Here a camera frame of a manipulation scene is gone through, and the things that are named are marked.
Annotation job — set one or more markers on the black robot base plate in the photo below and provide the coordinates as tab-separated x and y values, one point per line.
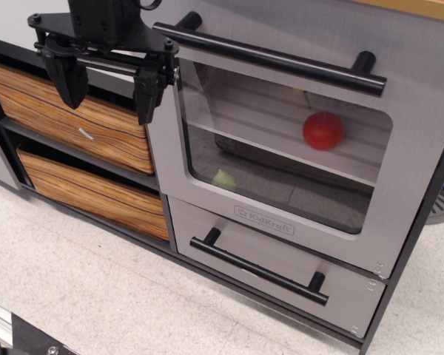
28	339

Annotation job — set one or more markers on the grey lower drawer front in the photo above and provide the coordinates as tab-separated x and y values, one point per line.
353	297

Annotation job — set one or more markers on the red toy tomato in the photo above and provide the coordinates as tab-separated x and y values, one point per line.
323	131

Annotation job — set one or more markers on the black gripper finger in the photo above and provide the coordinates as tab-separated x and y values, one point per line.
68	76
149	87

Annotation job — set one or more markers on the wooden countertop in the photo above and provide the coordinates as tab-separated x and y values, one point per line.
426	8

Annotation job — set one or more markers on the black oven door handle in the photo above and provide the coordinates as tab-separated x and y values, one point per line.
357	78

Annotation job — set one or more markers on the grey toy oven door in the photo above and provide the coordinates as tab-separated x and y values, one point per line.
365	226

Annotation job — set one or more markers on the lower wood-pattern storage bin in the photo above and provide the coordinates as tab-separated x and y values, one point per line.
75	183

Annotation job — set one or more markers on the wood-pattern storage bin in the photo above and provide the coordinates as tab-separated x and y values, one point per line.
103	130
75	183

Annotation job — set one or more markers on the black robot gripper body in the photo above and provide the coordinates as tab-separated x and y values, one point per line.
110	34

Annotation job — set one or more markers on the white oven rack shelf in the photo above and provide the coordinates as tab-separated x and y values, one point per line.
275	124

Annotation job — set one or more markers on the green toy pear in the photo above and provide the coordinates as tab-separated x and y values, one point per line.
224	180

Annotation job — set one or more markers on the upper wood-pattern storage bin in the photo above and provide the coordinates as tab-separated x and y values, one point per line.
103	130

